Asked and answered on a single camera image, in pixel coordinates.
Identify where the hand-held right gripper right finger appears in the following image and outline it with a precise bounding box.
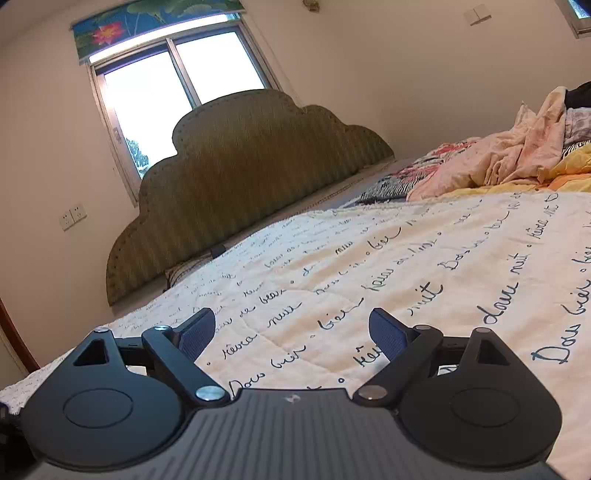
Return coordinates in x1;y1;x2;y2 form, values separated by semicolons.
352;308;523;409

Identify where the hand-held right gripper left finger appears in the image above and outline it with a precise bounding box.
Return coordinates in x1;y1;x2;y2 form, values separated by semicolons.
69;308;230;408

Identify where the white script-printed quilt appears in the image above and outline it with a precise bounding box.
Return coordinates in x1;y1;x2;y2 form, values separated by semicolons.
0;191;591;480

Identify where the olive upholstered headboard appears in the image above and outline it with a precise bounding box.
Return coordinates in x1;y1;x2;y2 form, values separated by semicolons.
105;89;396;306

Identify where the floral patterned pillow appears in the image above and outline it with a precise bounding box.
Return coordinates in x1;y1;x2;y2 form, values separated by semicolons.
355;137;482;205

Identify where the crumpled pink blanket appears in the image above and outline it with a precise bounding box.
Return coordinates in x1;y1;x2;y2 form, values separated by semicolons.
409;85;578;202

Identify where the window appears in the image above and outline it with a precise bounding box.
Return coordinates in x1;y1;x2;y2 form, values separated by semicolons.
87;22;283;207

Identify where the lavender cloth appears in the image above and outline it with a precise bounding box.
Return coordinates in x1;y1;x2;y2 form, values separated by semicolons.
563;108;591;145

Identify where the dark cloth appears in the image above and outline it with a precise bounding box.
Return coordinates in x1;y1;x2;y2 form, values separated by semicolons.
565;80;591;110

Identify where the floral window valance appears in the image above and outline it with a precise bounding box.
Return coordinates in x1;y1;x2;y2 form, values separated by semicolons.
70;0;246;64

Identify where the white wall socket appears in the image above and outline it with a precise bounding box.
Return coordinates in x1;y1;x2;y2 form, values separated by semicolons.
59;204;88;231

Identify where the brown wooden door frame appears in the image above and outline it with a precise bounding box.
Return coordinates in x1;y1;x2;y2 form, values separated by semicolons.
0;296;41;376

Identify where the white light switch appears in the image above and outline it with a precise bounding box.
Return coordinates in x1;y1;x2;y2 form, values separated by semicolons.
464;3;493;25

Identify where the framed wall fixture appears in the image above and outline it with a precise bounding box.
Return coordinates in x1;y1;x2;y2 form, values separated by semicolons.
567;0;591;38

